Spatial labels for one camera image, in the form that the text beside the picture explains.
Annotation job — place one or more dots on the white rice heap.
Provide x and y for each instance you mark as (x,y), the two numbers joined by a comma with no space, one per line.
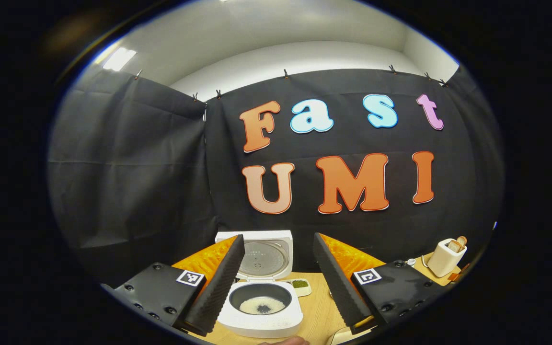
(252,306)

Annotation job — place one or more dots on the toasted bread slice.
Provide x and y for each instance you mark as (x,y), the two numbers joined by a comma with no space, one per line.
(455,245)

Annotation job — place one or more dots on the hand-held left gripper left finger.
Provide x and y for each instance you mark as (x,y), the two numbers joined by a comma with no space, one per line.
(223,287)

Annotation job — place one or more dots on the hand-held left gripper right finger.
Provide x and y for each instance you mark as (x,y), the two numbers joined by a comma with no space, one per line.
(336,287)

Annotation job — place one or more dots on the ceiling light panel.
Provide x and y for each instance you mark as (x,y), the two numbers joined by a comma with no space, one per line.
(119,58)

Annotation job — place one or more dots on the white rice cooker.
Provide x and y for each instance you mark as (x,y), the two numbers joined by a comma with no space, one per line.
(266,258)

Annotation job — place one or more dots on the small white condiment dish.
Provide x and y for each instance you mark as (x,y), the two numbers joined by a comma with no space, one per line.
(301,287)

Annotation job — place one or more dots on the black backdrop cloth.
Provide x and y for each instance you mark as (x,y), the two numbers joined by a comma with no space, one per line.
(137,167)

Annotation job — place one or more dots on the white toaster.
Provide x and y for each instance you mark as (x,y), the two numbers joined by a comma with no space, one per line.
(443,261)

